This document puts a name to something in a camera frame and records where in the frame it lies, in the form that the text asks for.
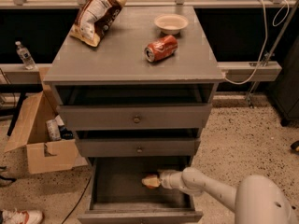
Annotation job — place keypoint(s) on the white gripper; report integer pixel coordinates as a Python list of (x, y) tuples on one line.
[(166, 178)]

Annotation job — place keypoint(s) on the red apple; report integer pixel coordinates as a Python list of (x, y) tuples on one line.
[(152, 187)]

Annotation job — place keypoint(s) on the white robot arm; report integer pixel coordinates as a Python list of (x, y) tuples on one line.
[(257, 199)]

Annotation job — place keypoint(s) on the grey bottom drawer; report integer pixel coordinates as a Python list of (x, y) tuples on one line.
[(119, 197)]

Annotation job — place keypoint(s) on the grey drawer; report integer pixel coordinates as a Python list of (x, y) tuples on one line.
[(133, 143), (119, 197), (135, 109)]

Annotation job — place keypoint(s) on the grey middle drawer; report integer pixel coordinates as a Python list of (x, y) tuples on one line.
[(133, 143)]

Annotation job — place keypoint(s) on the grey top drawer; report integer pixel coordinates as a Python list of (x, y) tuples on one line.
[(135, 109)]

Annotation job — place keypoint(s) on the grey drawer cabinet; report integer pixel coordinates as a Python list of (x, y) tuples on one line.
[(119, 61)]

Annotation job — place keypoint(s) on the cardboard box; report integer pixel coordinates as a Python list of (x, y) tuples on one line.
[(30, 132)]

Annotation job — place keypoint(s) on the can inside cardboard box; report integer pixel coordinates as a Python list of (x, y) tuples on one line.
[(53, 130)]

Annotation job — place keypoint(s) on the red soda can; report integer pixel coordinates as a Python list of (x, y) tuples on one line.
[(161, 49)]

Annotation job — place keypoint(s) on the white red sneaker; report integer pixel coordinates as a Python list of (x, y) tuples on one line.
[(21, 217)]

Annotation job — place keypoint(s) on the white paper bowl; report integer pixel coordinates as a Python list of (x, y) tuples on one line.
[(171, 24)]

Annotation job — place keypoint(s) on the metal stand pole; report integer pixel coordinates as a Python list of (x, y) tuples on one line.
[(255, 84)]

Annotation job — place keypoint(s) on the brown chip bag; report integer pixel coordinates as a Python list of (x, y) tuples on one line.
[(94, 19)]

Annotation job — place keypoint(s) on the clear water bottle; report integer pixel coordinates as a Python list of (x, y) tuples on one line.
[(25, 56)]

